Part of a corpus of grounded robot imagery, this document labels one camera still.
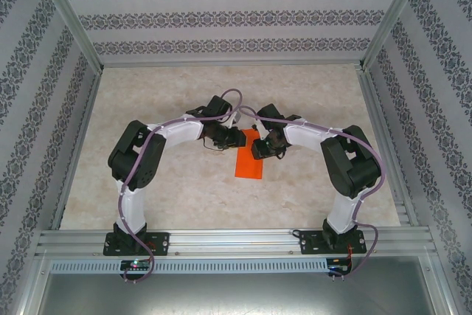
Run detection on orange square paper sheet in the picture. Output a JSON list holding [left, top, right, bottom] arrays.
[[234, 127, 266, 180]]

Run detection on grey sheet metal tray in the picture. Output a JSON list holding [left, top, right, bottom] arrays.
[[35, 255, 449, 315]]

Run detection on aluminium frame cross bar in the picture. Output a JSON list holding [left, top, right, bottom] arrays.
[[98, 58, 365, 69]]

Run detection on aluminium mounting rail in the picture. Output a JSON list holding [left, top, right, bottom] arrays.
[[35, 226, 438, 257]]

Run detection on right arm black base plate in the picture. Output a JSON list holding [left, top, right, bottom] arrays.
[[299, 229, 367, 255]]

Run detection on aluminium side rail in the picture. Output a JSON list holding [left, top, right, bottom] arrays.
[[355, 67, 420, 227], [49, 69, 103, 231]]

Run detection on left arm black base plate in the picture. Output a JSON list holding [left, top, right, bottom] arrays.
[[103, 232, 170, 257]]

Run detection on slotted grey cable duct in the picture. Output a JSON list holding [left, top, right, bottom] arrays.
[[49, 258, 351, 274]]

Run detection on aluminium frame post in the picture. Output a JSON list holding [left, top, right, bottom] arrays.
[[360, 0, 431, 71], [31, 0, 105, 72]]

